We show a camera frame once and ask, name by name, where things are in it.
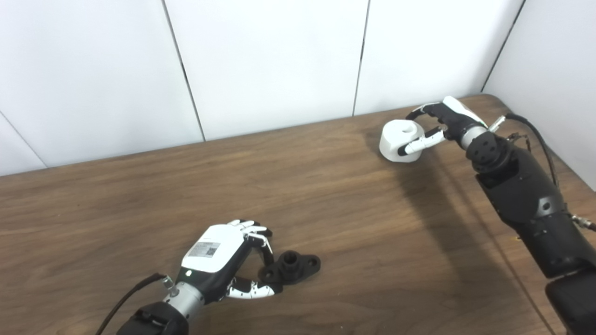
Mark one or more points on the black plastic holder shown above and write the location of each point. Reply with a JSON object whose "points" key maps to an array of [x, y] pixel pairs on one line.
{"points": [[291, 270]]}

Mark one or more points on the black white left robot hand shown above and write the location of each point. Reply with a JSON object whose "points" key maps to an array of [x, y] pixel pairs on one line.
{"points": [[212, 253]]}

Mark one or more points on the round white plastic piece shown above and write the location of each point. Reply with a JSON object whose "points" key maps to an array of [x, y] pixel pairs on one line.
{"points": [[396, 144]]}

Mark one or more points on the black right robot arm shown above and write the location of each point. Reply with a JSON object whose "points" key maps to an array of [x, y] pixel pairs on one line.
{"points": [[526, 195]]}

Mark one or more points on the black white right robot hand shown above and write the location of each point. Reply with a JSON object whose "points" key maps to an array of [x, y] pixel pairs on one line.
{"points": [[454, 118]]}

